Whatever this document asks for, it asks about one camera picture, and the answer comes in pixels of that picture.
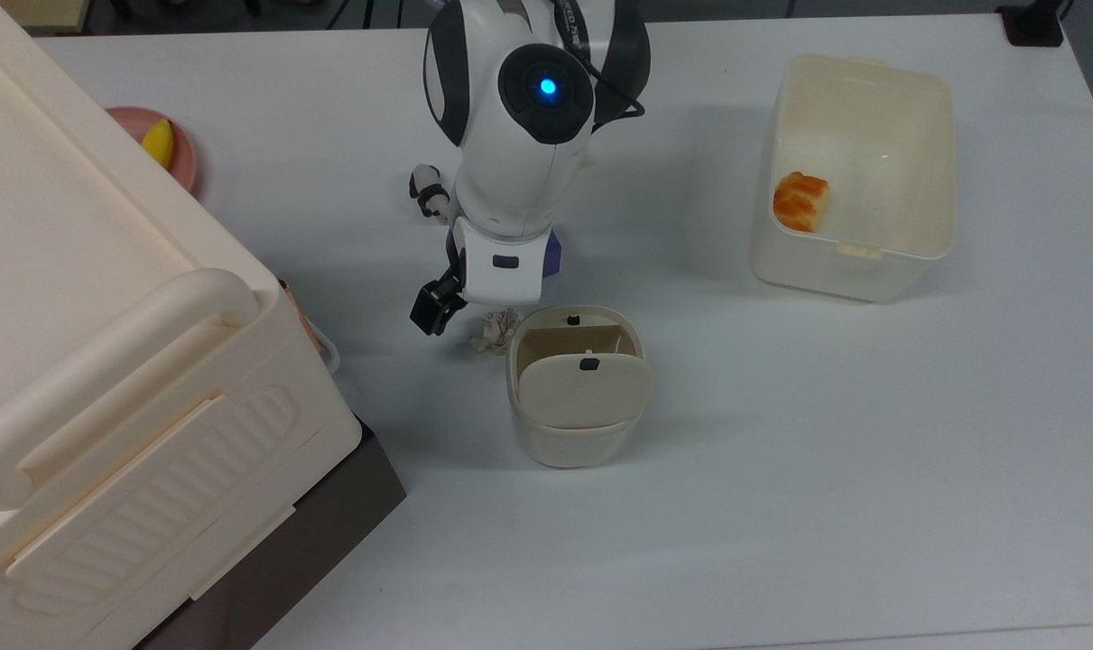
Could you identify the cream swing-lid trash bin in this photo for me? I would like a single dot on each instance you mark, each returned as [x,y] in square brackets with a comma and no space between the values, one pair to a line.
[580,397]

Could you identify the large cream plastic storage box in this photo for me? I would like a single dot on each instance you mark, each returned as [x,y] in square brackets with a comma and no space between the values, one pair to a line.
[104,361]

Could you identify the white paper ball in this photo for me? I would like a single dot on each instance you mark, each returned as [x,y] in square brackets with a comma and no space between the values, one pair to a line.
[495,331]

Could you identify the small panda figurine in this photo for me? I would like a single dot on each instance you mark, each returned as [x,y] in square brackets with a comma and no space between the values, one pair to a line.
[429,191]

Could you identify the black table clamp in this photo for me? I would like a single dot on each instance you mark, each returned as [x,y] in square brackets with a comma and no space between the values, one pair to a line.
[1033,25]

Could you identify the pale yellow box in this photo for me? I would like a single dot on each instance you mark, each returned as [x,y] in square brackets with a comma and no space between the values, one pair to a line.
[45,13]

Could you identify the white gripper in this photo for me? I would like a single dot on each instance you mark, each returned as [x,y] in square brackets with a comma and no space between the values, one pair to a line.
[505,266]

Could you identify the orange toy bread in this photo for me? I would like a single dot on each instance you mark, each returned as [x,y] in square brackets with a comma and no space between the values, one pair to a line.
[800,201]

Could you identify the purple foam cube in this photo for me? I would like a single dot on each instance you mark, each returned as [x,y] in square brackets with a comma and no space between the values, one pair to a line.
[553,255]

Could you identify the pink plate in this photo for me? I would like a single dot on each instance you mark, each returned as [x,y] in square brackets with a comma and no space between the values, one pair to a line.
[184,159]

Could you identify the yellow toy fruit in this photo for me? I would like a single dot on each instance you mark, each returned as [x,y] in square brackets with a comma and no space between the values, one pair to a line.
[159,143]

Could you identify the cream plastic tub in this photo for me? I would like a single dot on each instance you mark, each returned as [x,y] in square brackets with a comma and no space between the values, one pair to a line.
[871,144]

